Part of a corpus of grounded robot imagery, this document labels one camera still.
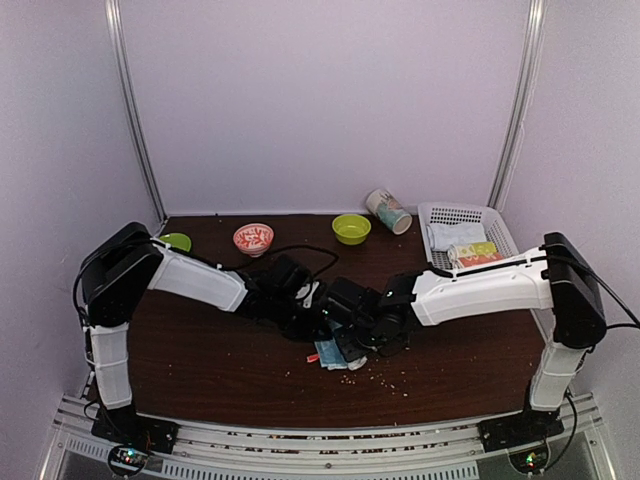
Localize right aluminium frame post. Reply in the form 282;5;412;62
488;0;547;211

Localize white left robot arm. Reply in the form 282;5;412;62
72;222;331;444

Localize left circuit board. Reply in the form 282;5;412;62
107;445;149;478

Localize left aluminium frame post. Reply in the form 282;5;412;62
104;0;168;224

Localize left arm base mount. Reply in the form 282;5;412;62
91;404;179;454

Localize front aluminium rail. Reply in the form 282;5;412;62
39;394;616;480

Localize circuit board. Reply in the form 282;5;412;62
508;444;550;475
107;445;149;478

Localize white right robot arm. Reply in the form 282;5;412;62
318;232;607;442

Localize red patterned ceramic bowl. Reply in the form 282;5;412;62
233;223;274;258

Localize blue mickey dotted towel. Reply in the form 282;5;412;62
306;340;367;371

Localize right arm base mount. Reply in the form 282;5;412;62
477;389;564;452

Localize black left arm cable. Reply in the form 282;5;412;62
219;244;340;279

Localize light blue folded towel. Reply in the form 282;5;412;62
426;223;487;251

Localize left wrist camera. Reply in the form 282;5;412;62
295;280;321;308

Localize rolled green yellow towel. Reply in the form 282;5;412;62
447;242;498;260

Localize white perforated plastic basket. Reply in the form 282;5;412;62
417;202;519;270

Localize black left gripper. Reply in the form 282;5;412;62
268;293;333;342

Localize right circuit board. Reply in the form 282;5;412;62
508;444;550;475

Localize aluminium frame post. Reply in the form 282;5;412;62
104;0;168;224
488;0;547;211

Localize green plastic bowl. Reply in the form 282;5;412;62
332;214;371;246

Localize green plastic plate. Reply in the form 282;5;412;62
158;232;192;252

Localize orange bunny towel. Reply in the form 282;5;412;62
456;253;504;268

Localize tall illustrated ceramic cup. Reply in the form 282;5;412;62
366;189;412;235

